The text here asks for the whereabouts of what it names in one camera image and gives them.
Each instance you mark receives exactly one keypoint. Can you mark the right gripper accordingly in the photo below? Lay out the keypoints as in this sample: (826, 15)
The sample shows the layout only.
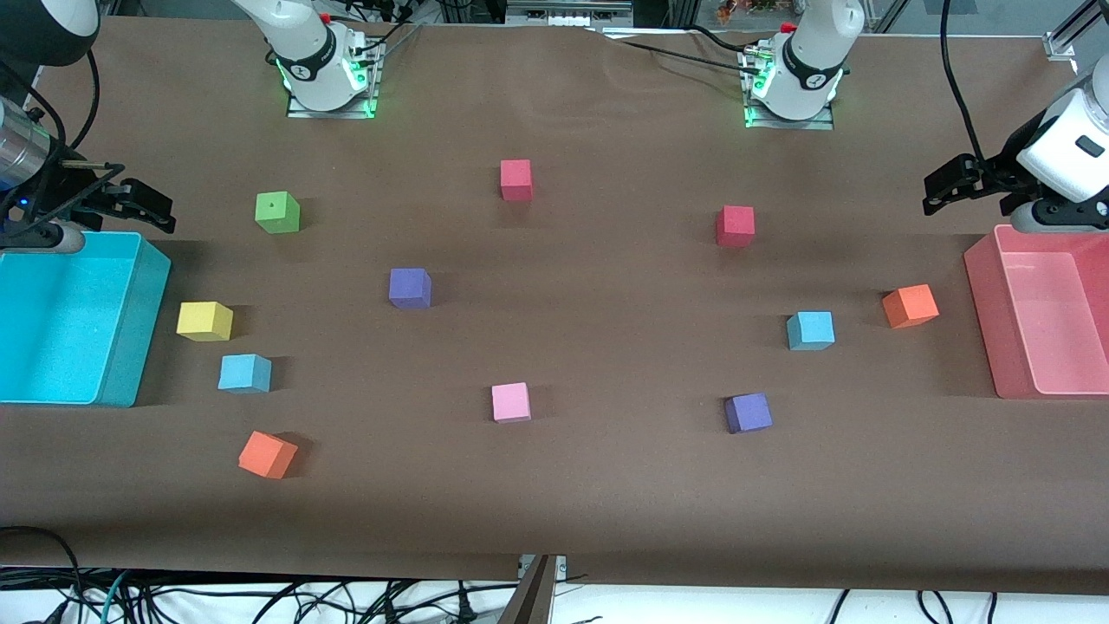
(62, 188)

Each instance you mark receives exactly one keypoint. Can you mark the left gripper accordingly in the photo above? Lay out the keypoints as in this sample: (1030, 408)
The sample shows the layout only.
(996, 167)

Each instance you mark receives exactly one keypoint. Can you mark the light blue foam block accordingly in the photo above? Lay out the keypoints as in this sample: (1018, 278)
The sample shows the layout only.
(810, 330)
(244, 373)

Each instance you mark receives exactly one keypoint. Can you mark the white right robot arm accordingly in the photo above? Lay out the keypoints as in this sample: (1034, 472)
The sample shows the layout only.
(303, 52)

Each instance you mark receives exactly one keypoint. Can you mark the yellow foam block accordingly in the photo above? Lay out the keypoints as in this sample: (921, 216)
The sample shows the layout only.
(204, 321)

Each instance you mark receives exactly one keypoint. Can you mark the orange foam block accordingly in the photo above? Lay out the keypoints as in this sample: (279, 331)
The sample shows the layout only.
(267, 455)
(910, 306)

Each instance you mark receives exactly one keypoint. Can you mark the cyan plastic bin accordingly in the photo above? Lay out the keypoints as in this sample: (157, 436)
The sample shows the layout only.
(61, 329)

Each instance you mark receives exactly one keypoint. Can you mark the green foam block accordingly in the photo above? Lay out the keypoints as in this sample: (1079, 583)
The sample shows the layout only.
(277, 213)

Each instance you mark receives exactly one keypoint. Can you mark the pink plastic bin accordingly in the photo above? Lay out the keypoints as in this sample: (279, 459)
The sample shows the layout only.
(1040, 329)

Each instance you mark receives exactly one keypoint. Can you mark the red foam block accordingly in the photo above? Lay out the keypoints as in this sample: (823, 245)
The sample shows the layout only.
(735, 226)
(516, 179)

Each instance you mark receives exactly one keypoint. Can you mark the purple foam block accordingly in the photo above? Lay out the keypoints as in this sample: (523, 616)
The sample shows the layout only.
(409, 288)
(748, 413)

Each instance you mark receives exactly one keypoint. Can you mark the pink foam block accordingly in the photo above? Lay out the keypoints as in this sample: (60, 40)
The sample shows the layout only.
(511, 402)

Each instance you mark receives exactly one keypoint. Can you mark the grey metal rack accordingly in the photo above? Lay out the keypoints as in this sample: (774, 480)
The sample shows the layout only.
(567, 12)

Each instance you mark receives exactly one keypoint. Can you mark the brown table cover sheet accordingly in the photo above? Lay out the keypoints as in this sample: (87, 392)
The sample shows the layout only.
(606, 485)

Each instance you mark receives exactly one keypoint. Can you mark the dark metal bar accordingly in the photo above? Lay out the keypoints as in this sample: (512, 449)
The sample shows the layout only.
(530, 598)

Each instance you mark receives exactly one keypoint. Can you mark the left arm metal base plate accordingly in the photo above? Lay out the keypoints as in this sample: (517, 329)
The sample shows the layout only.
(819, 123)

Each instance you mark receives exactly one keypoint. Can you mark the aluminium frame profile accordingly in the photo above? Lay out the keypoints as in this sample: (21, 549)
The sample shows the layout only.
(1074, 30)

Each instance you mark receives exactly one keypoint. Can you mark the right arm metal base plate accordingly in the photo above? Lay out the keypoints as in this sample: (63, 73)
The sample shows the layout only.
(346, 113)

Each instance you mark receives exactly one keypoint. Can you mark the silver metal bracket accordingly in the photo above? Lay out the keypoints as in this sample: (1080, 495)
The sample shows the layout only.
(560, 565)

